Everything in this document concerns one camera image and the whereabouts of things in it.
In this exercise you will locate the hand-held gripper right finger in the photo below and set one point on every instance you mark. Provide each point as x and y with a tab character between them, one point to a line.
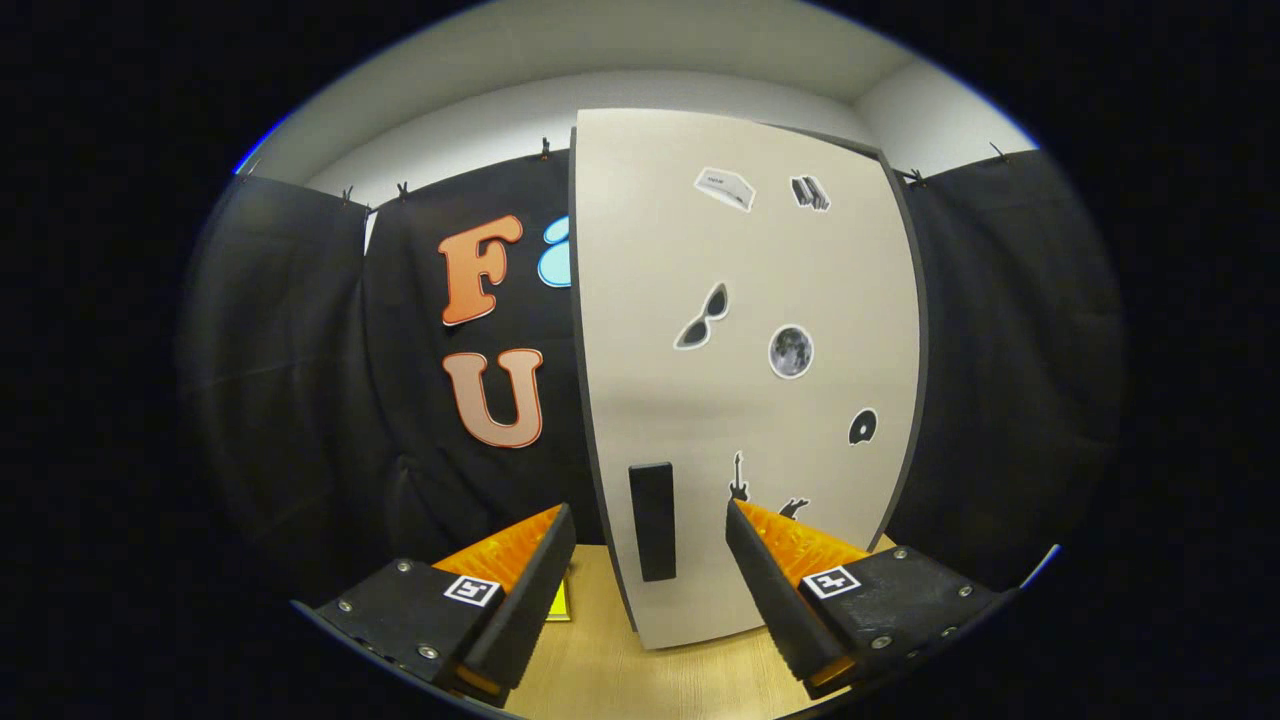
770	600

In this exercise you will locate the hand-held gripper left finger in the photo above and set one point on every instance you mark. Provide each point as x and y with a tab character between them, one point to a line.
535	590

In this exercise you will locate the beige shoe cabinet door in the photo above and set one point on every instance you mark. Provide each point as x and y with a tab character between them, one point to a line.
680	420

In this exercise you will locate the dark grey shoe cabinet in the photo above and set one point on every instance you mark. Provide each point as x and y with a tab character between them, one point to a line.
921	330

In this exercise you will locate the yellow cover book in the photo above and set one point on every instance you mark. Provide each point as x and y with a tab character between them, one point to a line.
559	605

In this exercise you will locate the black backdrop cloth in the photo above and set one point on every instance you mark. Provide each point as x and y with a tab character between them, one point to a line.
300	350

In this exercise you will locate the row of black cloth clips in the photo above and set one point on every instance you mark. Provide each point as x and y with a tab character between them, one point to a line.
545	149

